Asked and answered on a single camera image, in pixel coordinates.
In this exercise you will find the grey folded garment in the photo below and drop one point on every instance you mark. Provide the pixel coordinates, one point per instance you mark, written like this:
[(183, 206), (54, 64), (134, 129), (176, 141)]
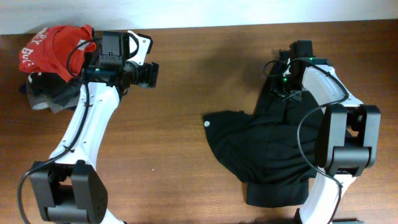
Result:
[(53, 60)]

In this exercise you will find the black t-shirt with logo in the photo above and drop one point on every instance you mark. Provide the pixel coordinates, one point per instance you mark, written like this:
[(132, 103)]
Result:
[(269, 150)]

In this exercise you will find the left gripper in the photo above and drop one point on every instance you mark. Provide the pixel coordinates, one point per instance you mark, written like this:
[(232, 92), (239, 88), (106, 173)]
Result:
[(148, 73)]

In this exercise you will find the black folded garment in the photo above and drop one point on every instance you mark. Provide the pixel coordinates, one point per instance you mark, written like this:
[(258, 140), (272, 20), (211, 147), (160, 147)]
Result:
[(48, 90)]

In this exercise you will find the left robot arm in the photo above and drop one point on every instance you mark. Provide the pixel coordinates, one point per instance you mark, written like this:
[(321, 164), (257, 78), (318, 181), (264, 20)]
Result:
[(67, 187)]

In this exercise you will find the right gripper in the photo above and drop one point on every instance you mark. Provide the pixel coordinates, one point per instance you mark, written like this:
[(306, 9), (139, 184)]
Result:
[(276, 89)]

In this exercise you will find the red folded shirt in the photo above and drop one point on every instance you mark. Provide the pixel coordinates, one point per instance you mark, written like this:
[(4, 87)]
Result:
[(58, 49)]

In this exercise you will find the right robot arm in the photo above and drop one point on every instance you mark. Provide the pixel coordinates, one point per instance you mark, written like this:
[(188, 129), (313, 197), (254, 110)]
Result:
[(347, 140)]

